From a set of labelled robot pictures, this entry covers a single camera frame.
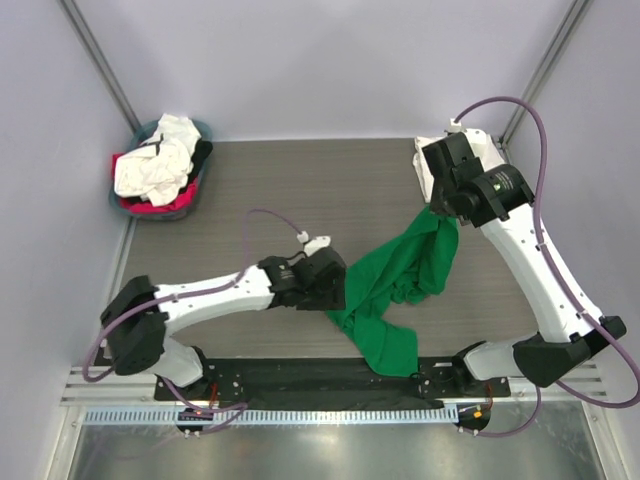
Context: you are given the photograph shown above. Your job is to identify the green t shirt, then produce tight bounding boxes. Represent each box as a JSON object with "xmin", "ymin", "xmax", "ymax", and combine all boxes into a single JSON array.
[{"xmin": 326, "ymin": 208, "xmax": 459, "ymax": 378}]

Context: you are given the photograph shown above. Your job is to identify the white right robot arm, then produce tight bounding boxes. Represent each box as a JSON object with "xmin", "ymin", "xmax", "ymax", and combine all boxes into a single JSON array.
[{"xmin": 421, "ymin": 132, "xmax": 627, "ymax": 396}]

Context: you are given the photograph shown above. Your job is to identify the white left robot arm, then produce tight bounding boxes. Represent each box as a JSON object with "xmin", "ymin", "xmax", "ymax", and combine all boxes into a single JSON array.
[{"xmin": 100, "ymin": 246, "xmax": 347, "ymax": 399}]

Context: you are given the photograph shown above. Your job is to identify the folded white t shirt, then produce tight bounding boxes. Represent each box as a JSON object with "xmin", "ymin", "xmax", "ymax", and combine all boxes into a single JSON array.
[{"xmin": 412, "ymin": 129, "xmax": 506, "ymax": 204}]

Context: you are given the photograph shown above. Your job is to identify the pink t shirt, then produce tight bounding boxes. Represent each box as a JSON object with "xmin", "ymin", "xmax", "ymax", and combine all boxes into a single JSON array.
[{"xmin": 109, "ymin": 149, "xmax": 204, "ymax": 217}]

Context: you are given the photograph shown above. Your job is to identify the black t shirt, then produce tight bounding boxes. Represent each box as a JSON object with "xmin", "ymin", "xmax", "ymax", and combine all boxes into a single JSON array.
[{"xmin": 190, "ymin": 139, "xmax": 213, "ymax": 176}]

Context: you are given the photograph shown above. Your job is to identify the blue laundry basket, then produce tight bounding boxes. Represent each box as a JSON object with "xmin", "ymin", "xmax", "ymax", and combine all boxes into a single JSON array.
[{"xmin": 109, "ymin": 114, "xmax": 213, "ymax": 221}]

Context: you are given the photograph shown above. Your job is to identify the crumpled white t shirt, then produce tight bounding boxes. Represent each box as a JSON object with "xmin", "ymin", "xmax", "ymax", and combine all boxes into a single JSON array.
[{"xmin": 113, "ymin": 113, "xmax": 201, "ymax": 207}]

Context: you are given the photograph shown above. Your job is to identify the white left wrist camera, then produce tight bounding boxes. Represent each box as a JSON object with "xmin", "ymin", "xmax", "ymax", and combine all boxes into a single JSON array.
[{"xmin": 296, "ymin": 231, "xmax": 331, "ymax": 256}]

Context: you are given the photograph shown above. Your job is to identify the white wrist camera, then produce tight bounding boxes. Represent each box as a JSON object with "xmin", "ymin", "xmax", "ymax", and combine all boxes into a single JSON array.
[
  {"xmin": 296, "ymin": 231, "xmax": 331, "ymax": 256},
  {"xmin": 445, "ymin": 118, "xmax": 491, "ymax": 155}
]

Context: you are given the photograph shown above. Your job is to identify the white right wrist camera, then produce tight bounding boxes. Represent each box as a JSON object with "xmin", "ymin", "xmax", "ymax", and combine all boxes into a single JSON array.
[{"xmin": 445, "ymin": 118, "xmax": 491, "ymax": 155}]

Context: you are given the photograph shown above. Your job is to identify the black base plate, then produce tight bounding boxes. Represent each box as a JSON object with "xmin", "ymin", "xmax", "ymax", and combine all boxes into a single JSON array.
[{"xmin": 178, "ymin": 357, "xmax": 511, "ymax": 412}]

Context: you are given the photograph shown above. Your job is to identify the slotted cable duct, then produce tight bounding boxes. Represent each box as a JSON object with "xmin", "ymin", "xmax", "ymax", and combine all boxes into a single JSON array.
[{"xmin": 83, "ymin": 404, "xmax": 458, "ymax": 427}]

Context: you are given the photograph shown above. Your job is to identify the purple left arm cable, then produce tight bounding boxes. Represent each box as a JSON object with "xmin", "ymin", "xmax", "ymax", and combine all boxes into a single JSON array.
[{"xmin": 80, "ymin": 208, "xmax": 313, "ymax": 434}]

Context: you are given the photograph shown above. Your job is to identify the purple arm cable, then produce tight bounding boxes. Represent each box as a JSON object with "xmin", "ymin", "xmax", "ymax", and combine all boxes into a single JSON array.
[
  {"xmin": 80, "ymin": 208, "xmax": 313, "ymax": 434},
  {"xmin": 453, "ymin": 95, "xmax": 629, "ymax": 439}
]

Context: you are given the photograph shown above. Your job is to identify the aluminium frame rail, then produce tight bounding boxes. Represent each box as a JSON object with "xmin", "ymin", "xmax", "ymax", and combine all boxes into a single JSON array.
[{"xmin": 60, "ymin": 367, "xmax": 156, "ymax": 407}]

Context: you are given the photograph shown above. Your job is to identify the right aluminium corner post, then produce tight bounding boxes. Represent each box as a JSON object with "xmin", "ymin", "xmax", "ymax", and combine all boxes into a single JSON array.
[{"xmin": 498, "ymin": 0, "xmax": 592, "ymax": 149}]

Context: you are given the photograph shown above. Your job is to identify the aluminium corner post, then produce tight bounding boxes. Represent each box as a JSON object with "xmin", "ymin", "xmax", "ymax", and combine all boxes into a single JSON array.
[
  {"xmin": 498, "ymin": 0, "xmax": 592, "ymax": 149},
  {"xmin": 56, "ymin": 0, "xmax": 141, "ymax": 132}
]

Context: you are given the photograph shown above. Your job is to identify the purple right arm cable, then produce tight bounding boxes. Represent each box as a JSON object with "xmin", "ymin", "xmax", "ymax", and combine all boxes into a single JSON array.
[{"xmin": 453, "ymin": 95, "xmax": 629, "ymax": 439}]

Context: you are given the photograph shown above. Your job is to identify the left aluminium corner post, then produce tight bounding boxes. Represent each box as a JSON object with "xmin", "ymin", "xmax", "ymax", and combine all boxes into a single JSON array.
[{"xmin": 56, "ymin": 0, "xmax": 141, "ymax": 132}]

